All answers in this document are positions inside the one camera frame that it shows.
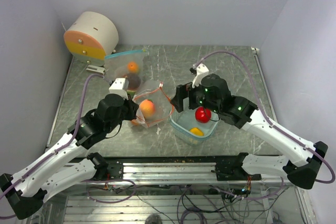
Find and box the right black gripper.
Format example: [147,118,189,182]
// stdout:
[171,80,221,114]

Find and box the orange toy fruit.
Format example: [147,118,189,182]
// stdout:
[131,120,140,126]

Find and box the clear bag orange zipper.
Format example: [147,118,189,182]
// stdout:
[131,80,174,128]

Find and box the light blue plastic basket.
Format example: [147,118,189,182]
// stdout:
[170,107,219,145]

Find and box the pink toy peach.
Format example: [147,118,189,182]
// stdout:
[139,99,155,119]

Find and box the yellow toy lemon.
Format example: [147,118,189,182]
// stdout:
[190,127,204,136]

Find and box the clear zip top bag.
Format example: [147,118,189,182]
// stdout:
[104,49,148,92]

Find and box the green yellow toy mango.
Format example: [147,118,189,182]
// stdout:
[127,90,136,96]

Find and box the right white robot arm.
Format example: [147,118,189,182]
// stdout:
[171,74,328,189]

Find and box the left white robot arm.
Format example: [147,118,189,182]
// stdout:
[1,94,139,220]

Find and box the round cream drawer box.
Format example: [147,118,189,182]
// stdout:
[64,11,119,67]

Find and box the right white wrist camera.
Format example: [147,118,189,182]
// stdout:
[190,63,209,88]

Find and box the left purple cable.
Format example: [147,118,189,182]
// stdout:
[0,73,111,220]

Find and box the purple cable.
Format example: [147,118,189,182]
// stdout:
[193,50,336,184]
[0,73,111,220]

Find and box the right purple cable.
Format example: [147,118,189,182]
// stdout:
[193,50,336,184]

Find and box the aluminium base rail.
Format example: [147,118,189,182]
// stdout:
[96,163,247,185]

